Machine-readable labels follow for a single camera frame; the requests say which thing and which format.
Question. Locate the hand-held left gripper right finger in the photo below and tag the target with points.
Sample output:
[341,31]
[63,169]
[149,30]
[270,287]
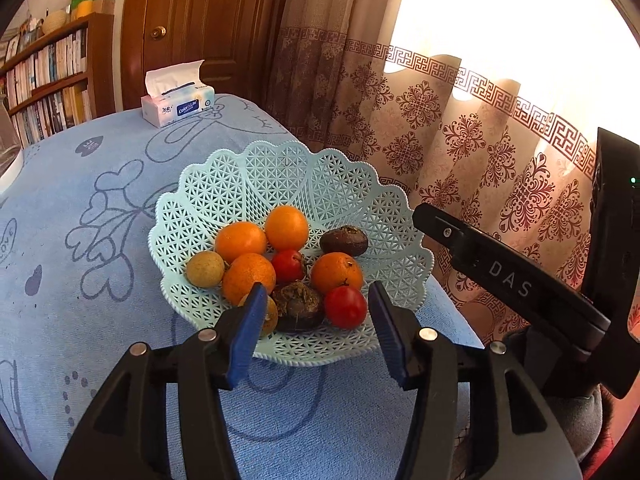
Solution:
[387,335]

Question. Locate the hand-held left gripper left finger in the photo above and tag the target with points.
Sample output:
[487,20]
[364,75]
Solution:
[247,340]

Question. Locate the brown longan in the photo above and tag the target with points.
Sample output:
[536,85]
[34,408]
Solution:
[205,269]
[270,315]

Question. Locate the large red tomato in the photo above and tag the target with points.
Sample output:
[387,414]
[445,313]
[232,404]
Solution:
[346,306]

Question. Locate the large dark water chestnut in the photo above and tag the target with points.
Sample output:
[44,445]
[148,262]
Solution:
[298,306]

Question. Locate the dimpled dark orange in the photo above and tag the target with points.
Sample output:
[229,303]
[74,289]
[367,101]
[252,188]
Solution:
[336,272]
[248,277]

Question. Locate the small red tomato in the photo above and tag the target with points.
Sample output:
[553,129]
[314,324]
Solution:
[288,266]

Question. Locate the smooth light orange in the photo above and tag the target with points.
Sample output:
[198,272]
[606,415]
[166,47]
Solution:
[286,227]
[241,242]

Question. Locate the small dark water chestnut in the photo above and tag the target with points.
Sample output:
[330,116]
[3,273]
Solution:
[344,241]

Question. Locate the light blue lattice plastic basket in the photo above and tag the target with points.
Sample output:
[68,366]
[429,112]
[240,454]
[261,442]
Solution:
[280,180]

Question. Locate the person's right forearm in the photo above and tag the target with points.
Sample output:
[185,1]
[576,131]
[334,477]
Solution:
[575,420]

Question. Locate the blue printed table cloth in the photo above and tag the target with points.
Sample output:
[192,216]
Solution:
[75,285]

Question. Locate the beige patterned curtain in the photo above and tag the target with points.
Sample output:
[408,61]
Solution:
[425,110]

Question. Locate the white tissue pack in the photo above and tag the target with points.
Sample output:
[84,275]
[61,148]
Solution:
[175,107]

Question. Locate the glass kettle with white base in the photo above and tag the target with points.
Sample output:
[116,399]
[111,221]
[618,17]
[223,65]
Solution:
[12,170]

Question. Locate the wooden bookshelf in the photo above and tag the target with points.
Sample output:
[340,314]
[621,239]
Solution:
[102,60]

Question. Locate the brown wooden door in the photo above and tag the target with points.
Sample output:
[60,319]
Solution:
[210,25]

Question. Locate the brass door knob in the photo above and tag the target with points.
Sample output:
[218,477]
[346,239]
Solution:
[158,33]

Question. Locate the rows of books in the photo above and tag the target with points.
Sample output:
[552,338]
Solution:
[50,85]

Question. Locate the orange roll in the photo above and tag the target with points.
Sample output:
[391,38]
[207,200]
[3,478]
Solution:
[83,9]

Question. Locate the woven bowl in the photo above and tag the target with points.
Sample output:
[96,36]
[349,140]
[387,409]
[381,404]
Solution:
[55,22]

